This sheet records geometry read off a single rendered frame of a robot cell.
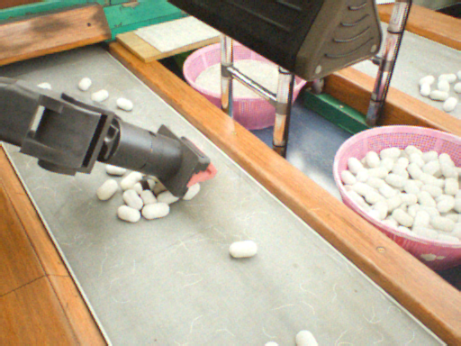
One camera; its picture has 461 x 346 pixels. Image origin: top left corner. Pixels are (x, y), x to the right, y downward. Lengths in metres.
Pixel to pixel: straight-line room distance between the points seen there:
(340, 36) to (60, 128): 0.30
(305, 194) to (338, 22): 0.36
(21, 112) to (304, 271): 0.38
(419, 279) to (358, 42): 0.32
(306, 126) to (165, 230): 0.44
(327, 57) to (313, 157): 0.54
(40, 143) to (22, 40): 0.52
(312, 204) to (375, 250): 0.11
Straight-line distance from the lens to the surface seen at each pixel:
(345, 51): 0.34
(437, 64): 1.13
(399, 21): 0.81
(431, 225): 0.69
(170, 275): 0.57
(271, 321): 0.53
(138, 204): 0.64
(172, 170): 0.59
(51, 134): 0.50
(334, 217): 0.61
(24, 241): 0.62
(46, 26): 1.02
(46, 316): 0.54
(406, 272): 0.58
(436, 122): 0.85
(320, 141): 0.90
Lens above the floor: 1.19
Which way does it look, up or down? 40 degrees down
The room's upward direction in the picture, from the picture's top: straight up
